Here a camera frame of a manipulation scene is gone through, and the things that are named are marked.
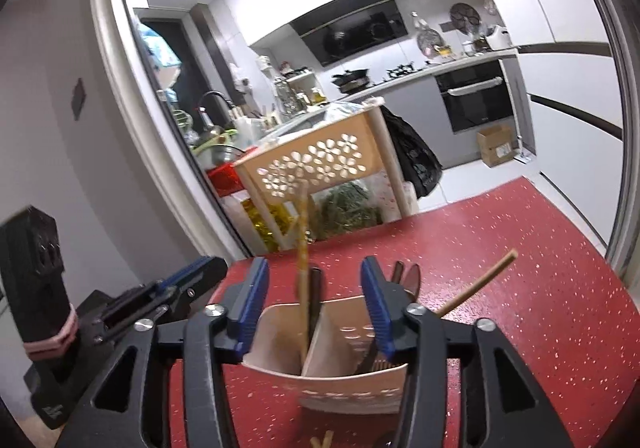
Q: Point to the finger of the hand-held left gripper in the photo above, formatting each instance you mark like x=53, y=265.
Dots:
x=127, y=308
x=192, y=275

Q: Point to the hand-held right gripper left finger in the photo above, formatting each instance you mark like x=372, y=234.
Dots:
x=252, y=303

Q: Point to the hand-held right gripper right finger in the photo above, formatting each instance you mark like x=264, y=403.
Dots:
x=377, y=308

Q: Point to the wooden chopstick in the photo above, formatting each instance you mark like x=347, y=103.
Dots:
x=303, y=278
x=327, y=439
x=480, y=280
x=315, y=442

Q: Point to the beige plastic utensil holder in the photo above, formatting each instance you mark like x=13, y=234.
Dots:
x=345, y=378

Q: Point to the yellow shiny bag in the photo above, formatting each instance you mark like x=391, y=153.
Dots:
x=265, y=223

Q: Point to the bag of green vegetables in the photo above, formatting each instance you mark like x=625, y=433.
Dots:
x=347, y=210

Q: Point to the red plastic basket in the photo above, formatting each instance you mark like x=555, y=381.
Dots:
x=225, y=178

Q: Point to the black plastic bag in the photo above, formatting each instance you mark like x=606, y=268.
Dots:
x=412, y=153

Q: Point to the beige chair with flower cutouts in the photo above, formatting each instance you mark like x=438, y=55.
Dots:
x=320, y=158

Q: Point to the curved kitchen faucet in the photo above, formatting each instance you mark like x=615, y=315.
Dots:
x=215, y=101

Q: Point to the open cardboard box with label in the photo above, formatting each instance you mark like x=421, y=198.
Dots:
x=495, y=146

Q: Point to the spice shelf with jars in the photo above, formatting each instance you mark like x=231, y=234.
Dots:
x=297, y=88

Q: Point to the black built-in oven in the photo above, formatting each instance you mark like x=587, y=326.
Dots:
x=472, y=98

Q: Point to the black wok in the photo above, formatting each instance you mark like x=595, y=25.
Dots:
x=351, y=78

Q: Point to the gas stove burner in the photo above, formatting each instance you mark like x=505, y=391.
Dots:
x=400, y=71

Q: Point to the white refrigerator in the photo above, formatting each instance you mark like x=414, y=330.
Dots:
x=575, y=118

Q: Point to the black range hood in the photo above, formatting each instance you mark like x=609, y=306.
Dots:
x=350, y=28

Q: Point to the round dark wall rack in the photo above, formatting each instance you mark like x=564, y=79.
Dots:
x=464, y=17

